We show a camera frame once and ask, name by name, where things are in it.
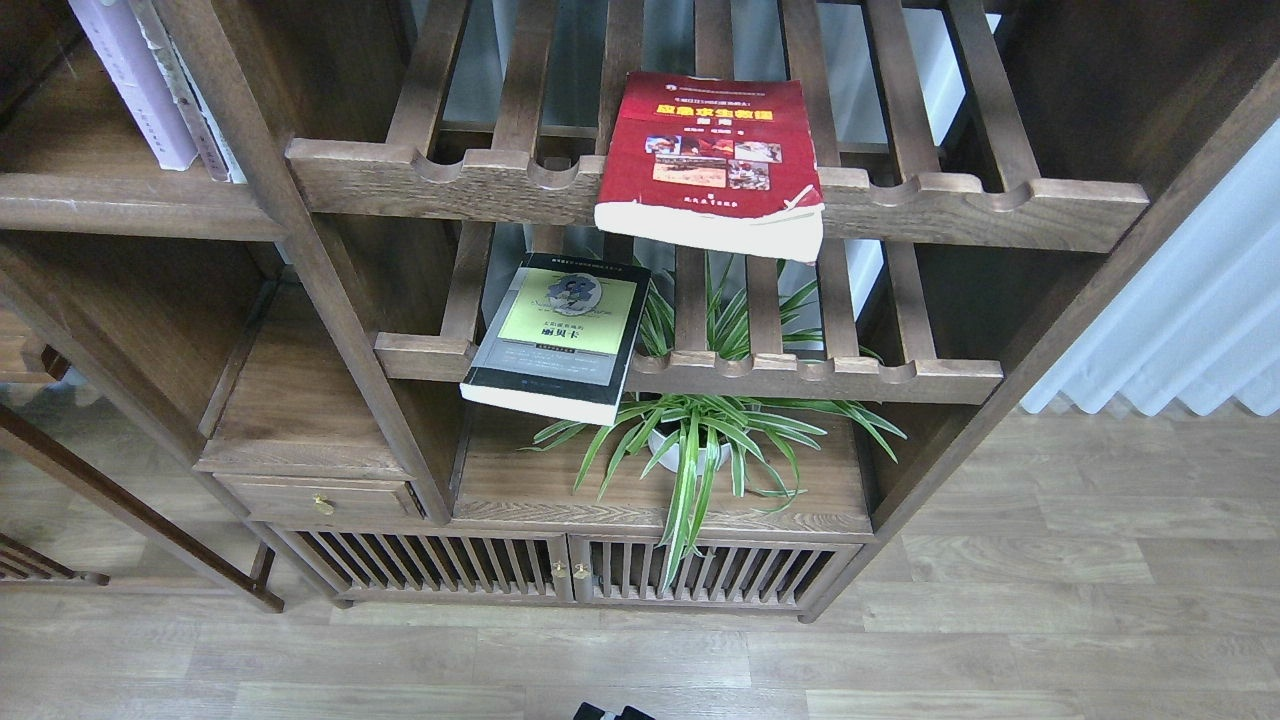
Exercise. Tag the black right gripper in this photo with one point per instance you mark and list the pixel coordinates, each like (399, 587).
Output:
(586, 711)

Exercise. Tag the worn standing book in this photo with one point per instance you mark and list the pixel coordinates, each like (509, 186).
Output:
(205, 132)

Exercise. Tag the black and green book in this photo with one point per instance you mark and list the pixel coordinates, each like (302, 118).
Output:
(562, 339)

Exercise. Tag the white lavender book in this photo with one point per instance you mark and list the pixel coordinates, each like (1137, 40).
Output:
(117, 38)

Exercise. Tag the white plant pot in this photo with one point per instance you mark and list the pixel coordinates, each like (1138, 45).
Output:
(669, 455)

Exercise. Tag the brass drawer knob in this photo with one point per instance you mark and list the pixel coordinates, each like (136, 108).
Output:
(322, 505)

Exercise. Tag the white curtain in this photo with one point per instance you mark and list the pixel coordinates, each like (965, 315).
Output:
(1199, 323)

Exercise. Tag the red thick book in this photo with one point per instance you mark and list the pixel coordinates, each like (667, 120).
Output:
(714, 164)

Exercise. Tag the green spider plant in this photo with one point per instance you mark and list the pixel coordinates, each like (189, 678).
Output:
(705, 431)

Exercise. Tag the dark wooden bookshelf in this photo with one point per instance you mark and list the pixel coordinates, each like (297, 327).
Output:
(995, 171)

